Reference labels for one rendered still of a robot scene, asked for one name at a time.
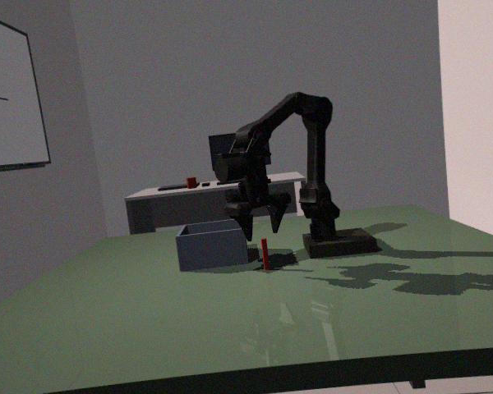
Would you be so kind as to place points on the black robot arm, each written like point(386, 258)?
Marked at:
point(315, 197)

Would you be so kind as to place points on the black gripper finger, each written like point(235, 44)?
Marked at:
point(245, 223)
point(276, 215)

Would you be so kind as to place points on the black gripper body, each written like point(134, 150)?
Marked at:
point(257, 195)

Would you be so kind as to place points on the red peg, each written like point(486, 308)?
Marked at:
point(265, 254)

